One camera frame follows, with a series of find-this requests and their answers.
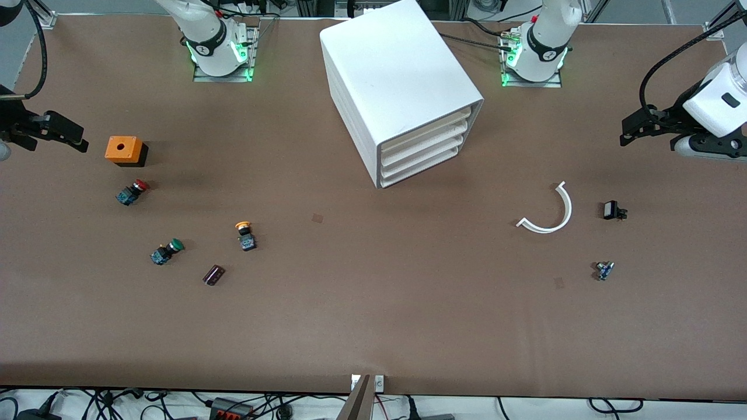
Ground black looped floor cable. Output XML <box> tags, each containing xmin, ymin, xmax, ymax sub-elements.
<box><xmin>588</xmin><ymin>398</ymin><xmax>644</xmax><ymax>415</ymax></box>

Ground black orange power adapter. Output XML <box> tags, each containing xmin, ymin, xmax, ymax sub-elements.
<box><xmin>210</xmin><ymin>397</ymin><xmax>255</xmax><ymax>420</ymax></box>

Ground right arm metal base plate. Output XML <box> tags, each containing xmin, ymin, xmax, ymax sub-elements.
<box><xmin>193</xmin><ymin>26</ymin><xmax>259</xmax><ymax>83</ymax></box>

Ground red push button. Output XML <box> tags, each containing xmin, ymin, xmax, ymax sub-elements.
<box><xmin>116</xmin><ymin>179</ymin><xmax>151</xmax><ymax>206</ymax></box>

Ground green push button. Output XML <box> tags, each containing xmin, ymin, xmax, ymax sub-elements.
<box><xmin>151</xmin><ymin>238</ymin><xmax>185</xmax><ymax>266</ymax></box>

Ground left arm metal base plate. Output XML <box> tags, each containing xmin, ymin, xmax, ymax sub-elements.
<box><xmin>501</xmin><ymin>29</ymin><xmax>564</xmax><ymax>89</ymax></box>

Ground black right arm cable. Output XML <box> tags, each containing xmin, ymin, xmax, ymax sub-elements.
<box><xmin>15</xmin><ymin>0</ymin><xmax>48</xmax><ymax>100</ymax></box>

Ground brown camera post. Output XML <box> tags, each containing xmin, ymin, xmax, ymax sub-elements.
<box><xmin>337</xmin><ymin>374</ymin><xmax>374</xmax><ymax>420</ymax></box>

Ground aluminium frame profile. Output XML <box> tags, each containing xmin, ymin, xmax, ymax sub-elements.
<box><xmin>26</xmin><ymin>0</ymin><xmax>58</xmax><ymax>29</ymax></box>
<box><xmin>703</xmin><ymin>0</ymin><xmax>747</xmax><ymax>40</ymax></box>

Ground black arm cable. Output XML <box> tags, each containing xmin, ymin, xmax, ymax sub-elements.
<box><xmin>15</xmin><ymin>0</ymin><xmax>48</xmax><ymax>100</ymax></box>
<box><xmin>640</xmin><ymin>23</ymin><xmax>747</xmax><ymax>114</ymax></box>

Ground black base power cable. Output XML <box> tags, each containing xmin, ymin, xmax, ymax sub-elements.
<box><xmin>439</xmin><ymin>32</ymin><xmax>515</xmax><ymax>52</ymax></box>

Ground orange button enclosure box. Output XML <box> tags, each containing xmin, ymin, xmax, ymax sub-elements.
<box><xmin>105</xmin><ymin>136</ymin><xmax>148</xmax><ymax>168</ymax></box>

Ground white curved plastic strip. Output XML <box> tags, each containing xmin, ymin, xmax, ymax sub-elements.
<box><xmin>516</xmin><ymin>181</ymin><xmax>573</xmax><ymax>234</ymax></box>

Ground yellow push button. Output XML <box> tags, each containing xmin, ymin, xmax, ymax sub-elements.
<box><xmin>235</xmin><ymin>220</ymin><xmax>257</xmax><ymax>252</ymax></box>

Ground white plastic drawer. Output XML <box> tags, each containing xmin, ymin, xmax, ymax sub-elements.
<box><xmin>381</xmin><ymin>146</ymin><xmax>459</xmax><ymax>187</ymax></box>
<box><xmin>381</xmin><ymin>107</ymin><xmax>472</xmax><ymax>157</ymax></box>
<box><xmin>381</xmin><ymin>133</ymin><xmax>465</xmax><ymax>178</ymax></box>
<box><xmin>381</xmin><ymin>120</ymin><xmax>469</xmax><ymax>168</ymax></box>

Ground black plug with cable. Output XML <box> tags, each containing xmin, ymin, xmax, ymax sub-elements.
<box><xmin>16</xmin><ymin>391</ymin><xmax>62</xmax><ymax>420</ymax></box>

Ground white drawer cabinet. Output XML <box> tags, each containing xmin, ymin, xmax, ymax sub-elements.
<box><xmin>319</xmin><ymin>0</ymin><xmax>485</xmax><ymax>189</ymax></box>

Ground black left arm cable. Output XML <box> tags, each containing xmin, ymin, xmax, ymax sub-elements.
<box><xmin>640</xmin><ymin>23</ymin><xmax>747</xmax><ymax>114</ymax></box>

